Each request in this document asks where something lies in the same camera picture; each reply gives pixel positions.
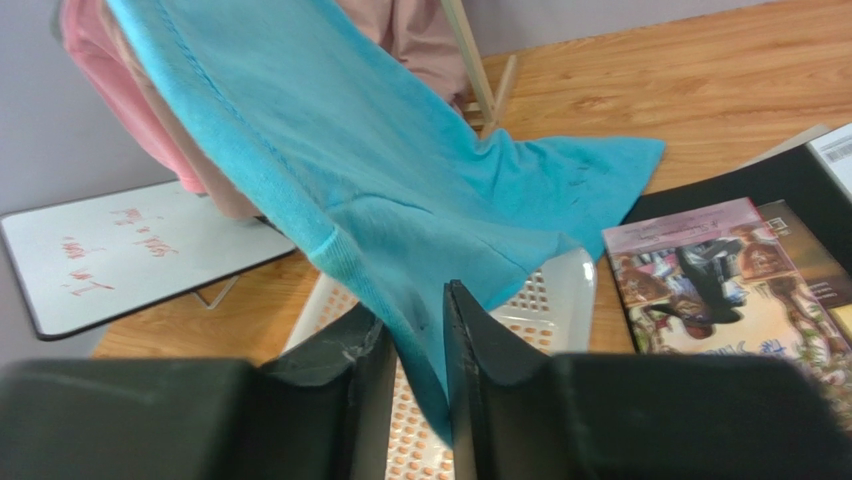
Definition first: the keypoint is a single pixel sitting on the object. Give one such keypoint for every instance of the mauve t shirt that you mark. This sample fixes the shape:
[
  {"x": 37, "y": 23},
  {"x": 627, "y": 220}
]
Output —
[{"x": 416, "y": 33}]

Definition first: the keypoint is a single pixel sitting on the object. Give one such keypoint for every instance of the black book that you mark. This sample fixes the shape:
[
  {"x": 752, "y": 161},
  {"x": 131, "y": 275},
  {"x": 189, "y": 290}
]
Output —
[{"x": 800, "y": 201}]

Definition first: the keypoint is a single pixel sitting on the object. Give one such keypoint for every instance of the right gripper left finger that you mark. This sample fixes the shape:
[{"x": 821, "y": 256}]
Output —
[{"x": 319, "y": 411}]

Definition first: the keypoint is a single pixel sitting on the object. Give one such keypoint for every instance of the pink t shirt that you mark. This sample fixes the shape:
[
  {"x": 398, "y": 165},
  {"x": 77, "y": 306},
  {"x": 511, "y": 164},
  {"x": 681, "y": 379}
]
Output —
[{"x": 88, "y": 44}]

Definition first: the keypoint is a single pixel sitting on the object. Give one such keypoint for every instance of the illustrated book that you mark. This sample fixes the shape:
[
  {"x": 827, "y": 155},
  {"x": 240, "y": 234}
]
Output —
[{"x": 737, "y": 279}]

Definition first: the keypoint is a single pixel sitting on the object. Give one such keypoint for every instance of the white box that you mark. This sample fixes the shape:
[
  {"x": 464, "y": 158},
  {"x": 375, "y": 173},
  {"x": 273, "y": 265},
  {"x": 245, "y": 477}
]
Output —
[{"x": 831, "y": 148}]

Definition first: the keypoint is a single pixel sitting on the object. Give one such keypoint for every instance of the wooden clothes rack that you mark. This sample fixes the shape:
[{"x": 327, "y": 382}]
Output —
[{"x": 487, "y": 110}]

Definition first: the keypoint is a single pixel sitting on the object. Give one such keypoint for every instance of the white whiteboard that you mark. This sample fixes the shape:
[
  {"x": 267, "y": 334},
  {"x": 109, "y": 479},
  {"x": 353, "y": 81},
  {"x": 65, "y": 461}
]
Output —
[{"x": 89, "y": 262}]

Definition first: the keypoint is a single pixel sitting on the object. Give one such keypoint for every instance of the teal t shirt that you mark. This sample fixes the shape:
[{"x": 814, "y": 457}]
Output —
[{"x": 379, "y": 181}]

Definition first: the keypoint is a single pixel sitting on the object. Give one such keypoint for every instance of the white plastic basket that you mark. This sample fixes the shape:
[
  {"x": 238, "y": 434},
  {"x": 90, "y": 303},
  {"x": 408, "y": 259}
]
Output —
[{"x": 552, "y": 312}]

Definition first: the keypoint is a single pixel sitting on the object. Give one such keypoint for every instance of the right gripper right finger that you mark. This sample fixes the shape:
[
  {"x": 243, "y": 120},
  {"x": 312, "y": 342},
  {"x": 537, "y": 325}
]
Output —
[{"x": 518, "y": 413}]

